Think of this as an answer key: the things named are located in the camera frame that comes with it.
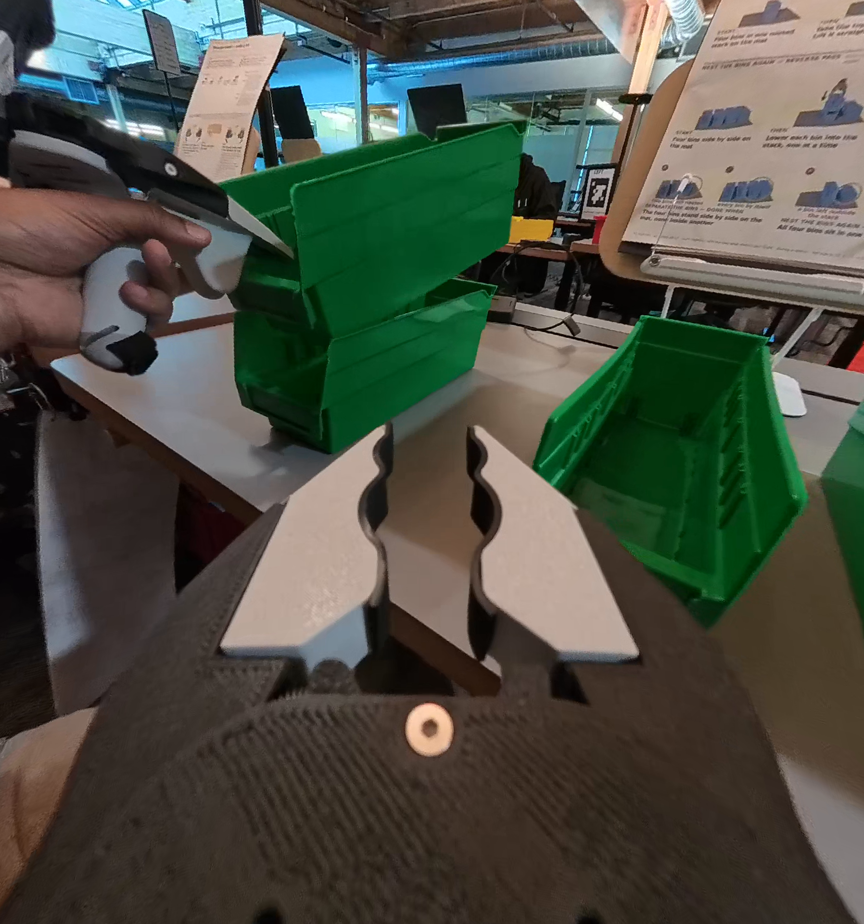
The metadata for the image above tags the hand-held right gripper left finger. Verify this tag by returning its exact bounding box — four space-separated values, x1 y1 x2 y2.
219 423 393 668

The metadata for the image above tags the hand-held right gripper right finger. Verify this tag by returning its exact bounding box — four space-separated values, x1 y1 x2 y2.
468 426 638 676

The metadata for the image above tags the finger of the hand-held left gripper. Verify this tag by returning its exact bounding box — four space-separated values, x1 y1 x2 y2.
147 186 296 300

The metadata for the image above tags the grey desk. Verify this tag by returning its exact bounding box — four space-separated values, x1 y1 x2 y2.
50 299 864 924

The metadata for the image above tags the person's left hand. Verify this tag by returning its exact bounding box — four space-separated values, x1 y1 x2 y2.
0 177 214 356

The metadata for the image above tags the background instruction sheet stand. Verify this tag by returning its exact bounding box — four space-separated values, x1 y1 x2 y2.
181 32 289 181

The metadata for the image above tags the black panel screen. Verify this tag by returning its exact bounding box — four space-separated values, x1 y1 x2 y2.
407 83 469 138

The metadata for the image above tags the instruction sheet on stand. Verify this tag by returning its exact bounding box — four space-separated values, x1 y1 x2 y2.
594 0 864 418

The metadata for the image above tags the black white marker sign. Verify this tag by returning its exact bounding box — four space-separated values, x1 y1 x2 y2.
582 165 618 218

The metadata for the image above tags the person's leg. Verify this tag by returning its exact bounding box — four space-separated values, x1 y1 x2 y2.
0 706 100 924

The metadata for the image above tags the printed instruction sheet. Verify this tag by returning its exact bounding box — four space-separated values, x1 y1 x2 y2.
620 0 864 275

